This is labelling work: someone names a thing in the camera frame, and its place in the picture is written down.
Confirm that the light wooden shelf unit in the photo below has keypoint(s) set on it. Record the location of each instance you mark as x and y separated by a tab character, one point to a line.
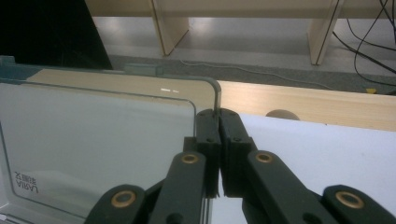
168	31

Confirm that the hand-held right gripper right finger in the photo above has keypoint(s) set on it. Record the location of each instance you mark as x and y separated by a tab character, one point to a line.
233	149

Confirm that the black curtain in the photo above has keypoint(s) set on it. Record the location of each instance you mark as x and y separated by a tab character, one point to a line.
46	31

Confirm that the grey transparent compartment box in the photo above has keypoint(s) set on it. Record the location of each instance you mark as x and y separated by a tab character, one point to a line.
93	140

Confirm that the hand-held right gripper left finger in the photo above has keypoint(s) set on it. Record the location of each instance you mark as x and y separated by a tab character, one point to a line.
210	149

